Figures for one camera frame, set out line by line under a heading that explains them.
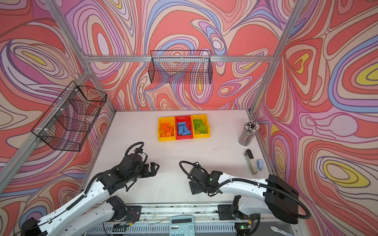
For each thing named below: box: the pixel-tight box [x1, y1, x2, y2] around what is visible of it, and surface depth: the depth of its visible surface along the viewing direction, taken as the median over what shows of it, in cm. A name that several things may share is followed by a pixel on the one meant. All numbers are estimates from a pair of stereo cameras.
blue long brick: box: [177, 121, 186, 135], surface depth 106 cm
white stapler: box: [243, 148, 258, 176], surface depth 90 cm
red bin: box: [175, 115, 194, 141], surface depth 106 cm
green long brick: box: [194, 124, 207, 134], surface depth 106 cm
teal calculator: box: [169, 215, 195, 236], surface depth 69 cm
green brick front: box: [193, 118, 204, 126], surface depth 109 cm
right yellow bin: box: [190, 114, 211, 139], surface depth 106 cm
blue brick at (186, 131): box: [182, 124, 191, 136], surface depth 104 cm
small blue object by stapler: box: [256, 159, 264, 171], surface depth 90 cm
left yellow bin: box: [157, 116, 176, 142], surface depth 103 cm
